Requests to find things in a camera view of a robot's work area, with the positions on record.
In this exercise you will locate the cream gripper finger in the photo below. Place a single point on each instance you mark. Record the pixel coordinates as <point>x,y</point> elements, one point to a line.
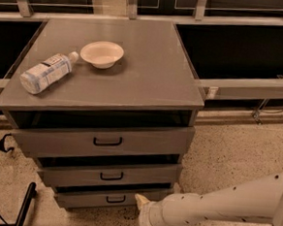
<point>141,200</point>

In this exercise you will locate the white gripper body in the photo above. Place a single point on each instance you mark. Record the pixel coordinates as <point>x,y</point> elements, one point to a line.
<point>148,215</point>

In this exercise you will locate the grey bottom drawer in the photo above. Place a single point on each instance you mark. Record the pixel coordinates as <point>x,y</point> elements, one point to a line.
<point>109,198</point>

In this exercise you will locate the grey drawer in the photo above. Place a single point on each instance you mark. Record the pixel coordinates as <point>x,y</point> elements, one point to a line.
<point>104,142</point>
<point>109,198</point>
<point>110,175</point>

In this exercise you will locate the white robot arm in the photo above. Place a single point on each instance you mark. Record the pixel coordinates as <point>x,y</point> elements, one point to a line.
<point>257,201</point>

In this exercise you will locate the grey drawer cabinet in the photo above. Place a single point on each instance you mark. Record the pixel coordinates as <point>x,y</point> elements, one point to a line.
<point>92,120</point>

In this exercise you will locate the grey middle drawer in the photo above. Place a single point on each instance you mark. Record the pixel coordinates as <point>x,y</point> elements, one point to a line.
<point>110,175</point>

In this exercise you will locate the grey top drawer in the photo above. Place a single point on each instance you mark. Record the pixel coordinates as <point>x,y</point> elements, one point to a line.
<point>104,142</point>

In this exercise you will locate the black stand leg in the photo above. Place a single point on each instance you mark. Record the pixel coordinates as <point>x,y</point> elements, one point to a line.
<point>24,209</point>

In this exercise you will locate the black clamp on floor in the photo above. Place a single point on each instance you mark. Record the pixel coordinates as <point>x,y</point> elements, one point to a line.
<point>2,144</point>

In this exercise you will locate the white bowl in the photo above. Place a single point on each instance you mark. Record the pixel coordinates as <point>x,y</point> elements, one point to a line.
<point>102,54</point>

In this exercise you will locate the clear plastic water bottle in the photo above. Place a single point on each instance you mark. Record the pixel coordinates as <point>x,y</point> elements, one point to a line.
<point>44,74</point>

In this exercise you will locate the metal window railing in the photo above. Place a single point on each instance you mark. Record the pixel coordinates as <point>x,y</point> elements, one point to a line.
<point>246,88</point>

